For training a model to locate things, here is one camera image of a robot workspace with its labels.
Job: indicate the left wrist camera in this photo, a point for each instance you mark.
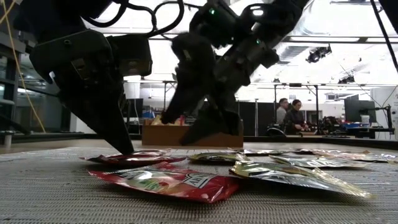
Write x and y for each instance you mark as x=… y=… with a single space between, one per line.
x=130 y=56

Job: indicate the grey woven placemat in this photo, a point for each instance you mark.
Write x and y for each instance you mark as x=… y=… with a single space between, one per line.
x=46 y=186

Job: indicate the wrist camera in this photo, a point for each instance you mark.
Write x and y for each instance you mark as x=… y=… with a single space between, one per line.
x=130 y=56
x=214 y=21

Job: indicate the black track light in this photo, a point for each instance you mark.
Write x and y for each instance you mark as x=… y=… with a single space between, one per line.
x=318 y=53

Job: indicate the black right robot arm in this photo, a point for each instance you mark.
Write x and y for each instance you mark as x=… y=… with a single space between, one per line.
x=280 y=15

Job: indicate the white cup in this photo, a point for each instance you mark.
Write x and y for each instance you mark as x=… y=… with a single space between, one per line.
x=365 y=119

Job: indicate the black computer monitor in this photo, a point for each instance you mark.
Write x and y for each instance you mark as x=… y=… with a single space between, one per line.
x=356 y=109
x=136 y=107

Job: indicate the orange foil tea bag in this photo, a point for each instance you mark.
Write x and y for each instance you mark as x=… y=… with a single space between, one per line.
x=158 y=120
x=357 y=156

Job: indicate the small grey post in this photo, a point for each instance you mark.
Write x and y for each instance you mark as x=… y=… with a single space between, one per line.
x=7 y=140

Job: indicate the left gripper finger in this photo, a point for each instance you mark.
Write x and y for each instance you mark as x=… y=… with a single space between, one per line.
x=102 y=124

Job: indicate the black partition panels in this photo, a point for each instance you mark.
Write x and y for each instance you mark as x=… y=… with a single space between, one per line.
x=252 y=115

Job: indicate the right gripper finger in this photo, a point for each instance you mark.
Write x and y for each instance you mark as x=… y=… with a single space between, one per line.
x=192 y=74
x=217 y=124

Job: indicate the person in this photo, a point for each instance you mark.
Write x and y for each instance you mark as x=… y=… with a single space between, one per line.
x=295 y=118
x=281 y=111

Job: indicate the large silver snack packet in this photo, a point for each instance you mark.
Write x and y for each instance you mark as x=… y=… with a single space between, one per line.
x=298 y=177

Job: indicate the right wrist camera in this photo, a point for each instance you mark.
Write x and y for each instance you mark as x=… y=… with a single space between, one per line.
x=214 y=21

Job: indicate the long light bar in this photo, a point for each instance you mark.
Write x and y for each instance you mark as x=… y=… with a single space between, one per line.
x=326 y=39

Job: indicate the brown cardboard box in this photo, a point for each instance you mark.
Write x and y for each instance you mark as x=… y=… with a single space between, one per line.
x=164 y=137

